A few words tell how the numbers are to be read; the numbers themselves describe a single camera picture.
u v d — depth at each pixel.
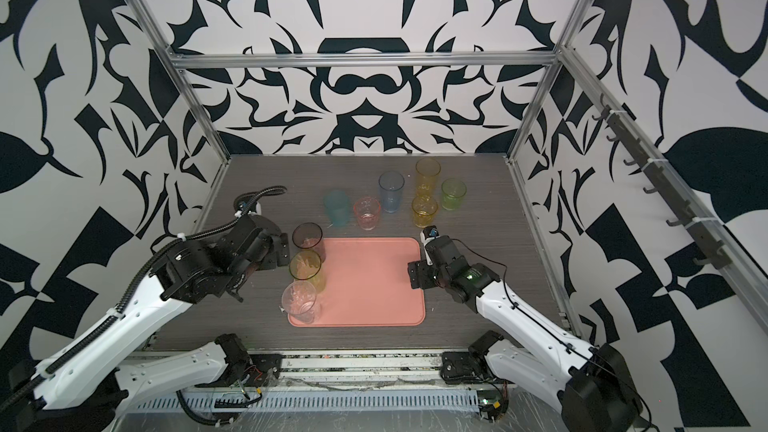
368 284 0.94
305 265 0.85
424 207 1.03
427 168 0.99
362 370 0.76
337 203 0.94
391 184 0.94
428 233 0.74
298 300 0.83
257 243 0.49
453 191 1.04
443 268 0.61
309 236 0.79
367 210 1.01
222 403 0.73
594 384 0.39
